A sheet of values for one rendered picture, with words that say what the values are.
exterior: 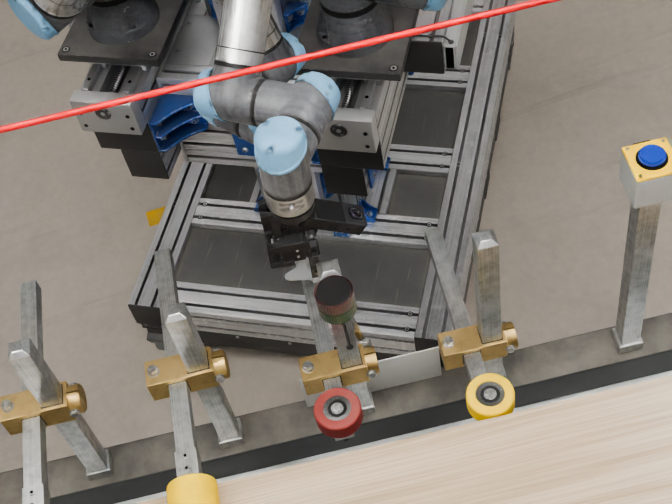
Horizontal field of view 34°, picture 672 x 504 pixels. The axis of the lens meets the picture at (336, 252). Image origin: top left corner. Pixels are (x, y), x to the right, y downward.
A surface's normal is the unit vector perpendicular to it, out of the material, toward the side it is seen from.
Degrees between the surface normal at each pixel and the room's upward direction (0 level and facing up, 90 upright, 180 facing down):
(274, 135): 3
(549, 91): 0
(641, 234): 90
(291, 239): 3
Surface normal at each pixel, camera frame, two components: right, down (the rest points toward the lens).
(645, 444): -0.14, -0.59
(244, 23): 0.07, 0.19
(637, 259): 0.18, 0.77
